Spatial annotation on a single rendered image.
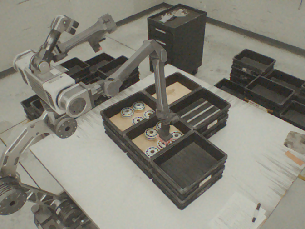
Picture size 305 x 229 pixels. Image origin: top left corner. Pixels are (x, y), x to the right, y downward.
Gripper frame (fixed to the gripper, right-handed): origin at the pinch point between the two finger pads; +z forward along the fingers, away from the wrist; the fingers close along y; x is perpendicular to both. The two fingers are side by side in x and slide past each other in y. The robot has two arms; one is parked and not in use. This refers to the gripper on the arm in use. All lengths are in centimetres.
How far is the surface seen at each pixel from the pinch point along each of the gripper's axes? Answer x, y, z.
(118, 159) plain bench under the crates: 24.6, 21.6, 19.1
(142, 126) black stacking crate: 2.7, 20.4, -1.7
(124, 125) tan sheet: 8.5, 36.0, 5.0
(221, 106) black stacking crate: -59, 0, -3
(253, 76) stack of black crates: -166, 36, 29
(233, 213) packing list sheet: -6, -59, 17
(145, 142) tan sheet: 6.7, 12.1, 4.9
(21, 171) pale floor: 80, 126, 93
